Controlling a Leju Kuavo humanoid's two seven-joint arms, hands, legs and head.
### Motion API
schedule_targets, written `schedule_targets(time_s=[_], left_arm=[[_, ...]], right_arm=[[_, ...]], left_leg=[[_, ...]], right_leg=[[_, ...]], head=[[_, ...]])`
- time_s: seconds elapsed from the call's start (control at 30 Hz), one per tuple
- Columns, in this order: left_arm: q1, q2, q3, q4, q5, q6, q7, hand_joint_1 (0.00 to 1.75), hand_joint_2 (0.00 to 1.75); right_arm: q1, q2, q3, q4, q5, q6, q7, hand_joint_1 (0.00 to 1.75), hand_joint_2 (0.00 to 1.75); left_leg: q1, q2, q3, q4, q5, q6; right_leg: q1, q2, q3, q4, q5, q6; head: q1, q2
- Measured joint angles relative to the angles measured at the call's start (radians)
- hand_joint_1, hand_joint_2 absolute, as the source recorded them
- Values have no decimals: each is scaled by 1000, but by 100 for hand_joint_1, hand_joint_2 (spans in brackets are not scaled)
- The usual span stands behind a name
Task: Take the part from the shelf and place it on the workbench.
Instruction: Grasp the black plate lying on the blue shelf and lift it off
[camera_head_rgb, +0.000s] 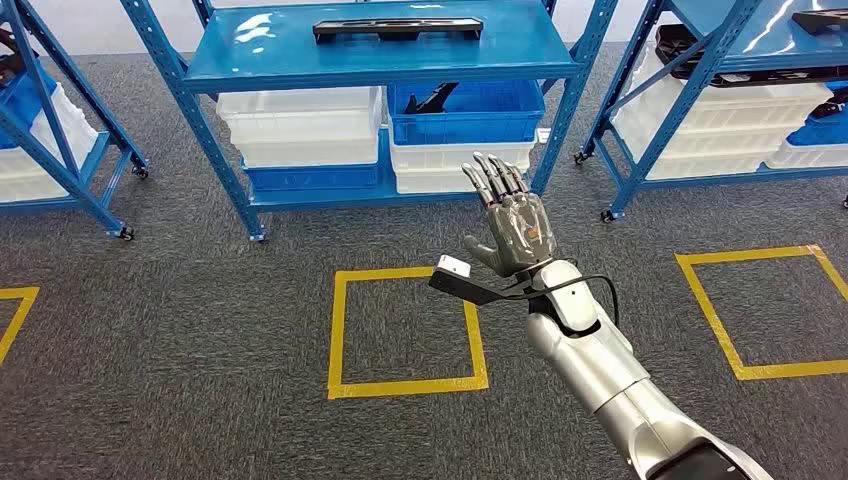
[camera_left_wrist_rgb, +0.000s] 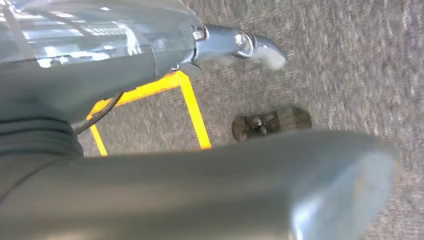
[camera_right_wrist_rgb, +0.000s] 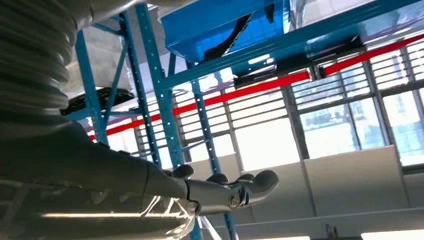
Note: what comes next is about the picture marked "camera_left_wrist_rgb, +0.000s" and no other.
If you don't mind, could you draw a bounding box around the yellow floor tape square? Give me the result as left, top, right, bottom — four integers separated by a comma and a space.
86, 70, 213, 157

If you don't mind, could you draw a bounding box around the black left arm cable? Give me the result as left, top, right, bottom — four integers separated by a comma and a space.
72, 92, 125, 135

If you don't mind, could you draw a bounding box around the robot leg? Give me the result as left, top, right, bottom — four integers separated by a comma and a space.
0, 129, 402, 240

